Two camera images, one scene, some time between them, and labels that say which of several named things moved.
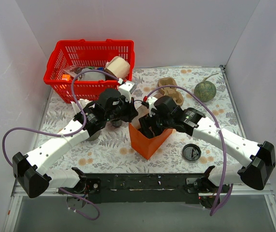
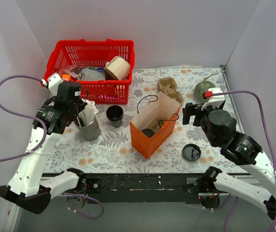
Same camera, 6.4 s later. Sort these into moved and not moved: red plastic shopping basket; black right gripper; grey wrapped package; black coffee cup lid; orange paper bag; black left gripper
Moved: black left gripper; black right gripper
Not moved: red plastic shopping basket; black coffee cup lid; orange paper bag; grey wrapped package
